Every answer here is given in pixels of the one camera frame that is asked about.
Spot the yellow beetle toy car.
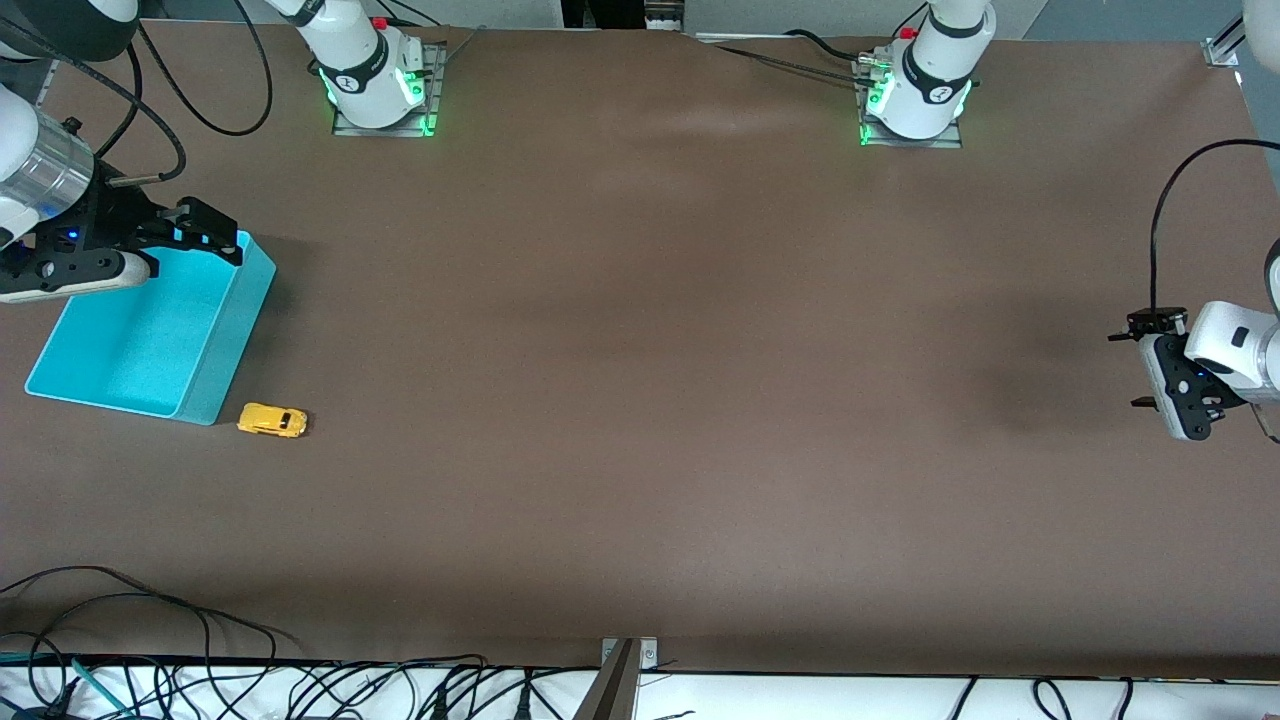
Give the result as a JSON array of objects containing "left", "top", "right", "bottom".
[{"left": 236, "top": 402, "right": 310, "bottom": 439}]

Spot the cyan plastic storage bin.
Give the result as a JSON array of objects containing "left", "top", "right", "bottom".
[{"left": 24, "top": 230, "right": 278, "bottom": 427}]

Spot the black equipment block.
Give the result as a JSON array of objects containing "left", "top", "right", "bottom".
[{"left": 560, "top": 0, "right": 663, "bottom": 31}]

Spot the black gripper supply cable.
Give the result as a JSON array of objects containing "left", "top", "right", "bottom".
[{"left": 0, "top": 18, "right": 191, "bottom": 191}]

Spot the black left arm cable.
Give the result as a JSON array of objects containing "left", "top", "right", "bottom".
[{"left": 1149, "top": 138, "right": 1280, "bottom": 317}]

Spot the black looping arm cable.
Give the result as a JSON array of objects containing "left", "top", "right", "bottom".
[{"left": 135, "top": 0, "right": 276, "bottom": 138}]

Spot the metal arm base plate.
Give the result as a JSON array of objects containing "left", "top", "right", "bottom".
[
  {"left": 857, "top": 55, "right": 967, "bottom": 149},
  {"left": 332, "top": 42, "right": 447, "bottom": 138}
]

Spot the black base supply cable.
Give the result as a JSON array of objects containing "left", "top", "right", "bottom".
[{"left": 690, "top": 28, "right": 873, "bottom": 87}]

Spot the teal cable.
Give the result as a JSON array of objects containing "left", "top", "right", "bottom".
[{"left": 68, "top": 656, "right": 131, "bottom": 715}]

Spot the silver mast bracket plate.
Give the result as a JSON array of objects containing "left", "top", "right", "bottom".
[{"left": 601, "top": 636, "right": 660, "bottom": 671}]

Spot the aluminium camera mast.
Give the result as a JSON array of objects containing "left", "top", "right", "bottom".
[{"left": 572, "top": 640, "right": 641, "bottom": 720}]

